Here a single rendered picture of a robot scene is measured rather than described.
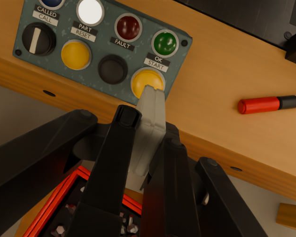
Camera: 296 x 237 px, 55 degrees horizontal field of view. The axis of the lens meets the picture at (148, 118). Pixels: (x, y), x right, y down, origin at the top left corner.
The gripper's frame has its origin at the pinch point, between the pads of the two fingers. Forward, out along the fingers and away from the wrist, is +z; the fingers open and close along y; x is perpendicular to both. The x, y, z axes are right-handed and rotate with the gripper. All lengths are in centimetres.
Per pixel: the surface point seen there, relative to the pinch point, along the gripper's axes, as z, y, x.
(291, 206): 83, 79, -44
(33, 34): 8.6, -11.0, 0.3
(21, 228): 9.7, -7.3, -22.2
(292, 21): 20.8, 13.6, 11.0
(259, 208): 86, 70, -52
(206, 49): 16.2, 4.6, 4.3
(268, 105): 12.6, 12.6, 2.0
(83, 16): 9.4, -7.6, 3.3
